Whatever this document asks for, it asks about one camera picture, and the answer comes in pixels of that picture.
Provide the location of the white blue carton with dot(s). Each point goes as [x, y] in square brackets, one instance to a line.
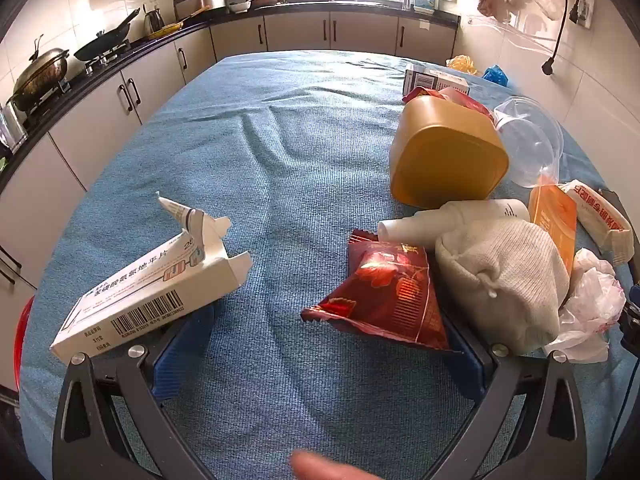
[440, 79]

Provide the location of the yellow plastic bag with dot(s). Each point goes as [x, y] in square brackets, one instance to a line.
[461, 64]

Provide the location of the blue tablecloth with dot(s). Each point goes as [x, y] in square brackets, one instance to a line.
[300, 160]

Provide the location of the white red-print packet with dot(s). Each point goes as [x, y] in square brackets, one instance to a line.
[595, 210]

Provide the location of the yellow tray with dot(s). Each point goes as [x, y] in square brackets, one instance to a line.
[175, 26]

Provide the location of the white spray bottle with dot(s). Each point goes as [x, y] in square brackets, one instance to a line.
[425, 220]

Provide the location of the white ointment tube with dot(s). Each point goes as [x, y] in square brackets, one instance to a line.
[172, 207]

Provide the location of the white barcode medicine box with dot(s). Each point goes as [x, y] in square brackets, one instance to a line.
[140, 290]

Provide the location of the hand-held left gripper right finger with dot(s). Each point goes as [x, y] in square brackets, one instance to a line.
[470, 377]

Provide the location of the orange medicine box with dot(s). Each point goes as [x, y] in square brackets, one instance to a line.
[555, 220]

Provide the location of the blue plastic bag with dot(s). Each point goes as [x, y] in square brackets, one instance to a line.
[495, 76]

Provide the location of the yellow plastic tub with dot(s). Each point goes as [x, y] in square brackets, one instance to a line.
[450, 160]

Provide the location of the steel kettle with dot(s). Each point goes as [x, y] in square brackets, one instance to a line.
[153, 20]

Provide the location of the black frying pan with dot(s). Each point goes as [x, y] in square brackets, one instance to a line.
[102, 42]

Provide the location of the black gas stove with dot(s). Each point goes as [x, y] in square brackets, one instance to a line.
[95, 62]

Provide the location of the bright red wrapper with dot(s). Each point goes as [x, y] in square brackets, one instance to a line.
[470, 102]

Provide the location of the cream knit cloth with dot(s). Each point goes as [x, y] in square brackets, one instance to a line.
[505, 280]

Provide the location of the silver rice cooker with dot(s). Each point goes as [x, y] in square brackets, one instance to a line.
[200, 2]

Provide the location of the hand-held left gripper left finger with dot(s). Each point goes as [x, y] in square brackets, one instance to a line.
[185, 355]

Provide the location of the person's left hand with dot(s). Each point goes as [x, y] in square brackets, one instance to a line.
[325, 467]

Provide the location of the white bowl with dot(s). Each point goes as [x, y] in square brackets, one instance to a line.
[240, 7]

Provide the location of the clear plastic lid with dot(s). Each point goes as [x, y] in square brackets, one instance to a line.
[520, 107]

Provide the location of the white plastic bag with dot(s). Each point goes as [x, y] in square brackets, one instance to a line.
[590, 305]

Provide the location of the dark red snack packet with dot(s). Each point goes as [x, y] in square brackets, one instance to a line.
[390, 290]

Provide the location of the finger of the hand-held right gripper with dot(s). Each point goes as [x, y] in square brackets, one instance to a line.
[632, 320]

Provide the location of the steel wok with lid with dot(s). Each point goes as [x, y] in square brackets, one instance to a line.
[42, 72]

